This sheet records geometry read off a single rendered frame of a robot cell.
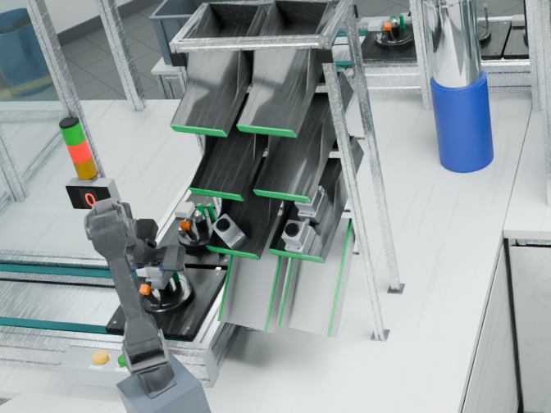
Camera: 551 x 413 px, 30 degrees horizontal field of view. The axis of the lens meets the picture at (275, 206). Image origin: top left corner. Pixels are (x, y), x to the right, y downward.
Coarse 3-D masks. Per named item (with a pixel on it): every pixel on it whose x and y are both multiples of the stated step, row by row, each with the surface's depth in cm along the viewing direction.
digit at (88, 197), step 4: (80, 188) 256; (84, 188) 256; (88, 188) 255; (80, 192) 257; (84, 192) 256; (88, 192) 256; (92, 192) 256; (80, 196) 258; (84, 196) 257; (88, 196) 257; (92, 196) 256; (96, 196) 256; (84, 200) 258; (88, 200) 258; (92, 200) 257; (96, 200) 257; (84, 204) 259; (88, 204) 259
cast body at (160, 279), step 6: (156, 264) 249; (150, 270) 250; (156, 270) 249; (150, 276) 251; (156, 276) 250; (162, 276) 250; (168, 276) 252; (156, 282) 250; (162, 282) 250; (156, 288) 251; (162, 288) 250
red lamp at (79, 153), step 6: (78, 144) 249; (84, 144) 250; (72, 150) 249; (78, 150) 249; (84, 150) 250; (72, 156) 250; (78, 156) 250; (84, 156) 251; (90, 156) 252; (78, 162) 251
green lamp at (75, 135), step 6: (78, 126) 247; (66, 132) 246; (72, 132) 246; (78, 132) 247; (66, 138) 248; (72, 138) 247; (78, 138) 248; (84, 138) 250; (66, 144) 249; (72, 144) 248
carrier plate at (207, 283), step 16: (192, 272) 263; (208, 272) 262; (224, 272) 261; (208, 288) 256; (192, 304) 253; (208, 304) 251; (112, 320) 254; (160, 320) 250; (176, 320) 249; (192, 320) 248; (176, 336) 246; (192, 336) 244
